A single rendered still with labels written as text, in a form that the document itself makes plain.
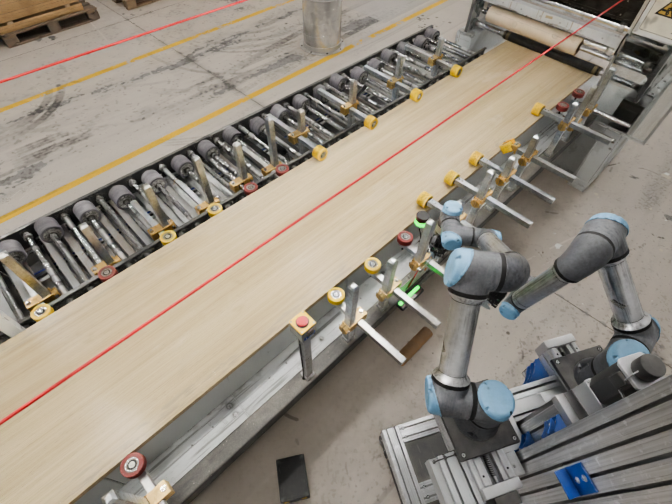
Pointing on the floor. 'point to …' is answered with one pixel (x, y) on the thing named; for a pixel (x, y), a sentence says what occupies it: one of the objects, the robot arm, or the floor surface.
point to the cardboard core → (415, 343)
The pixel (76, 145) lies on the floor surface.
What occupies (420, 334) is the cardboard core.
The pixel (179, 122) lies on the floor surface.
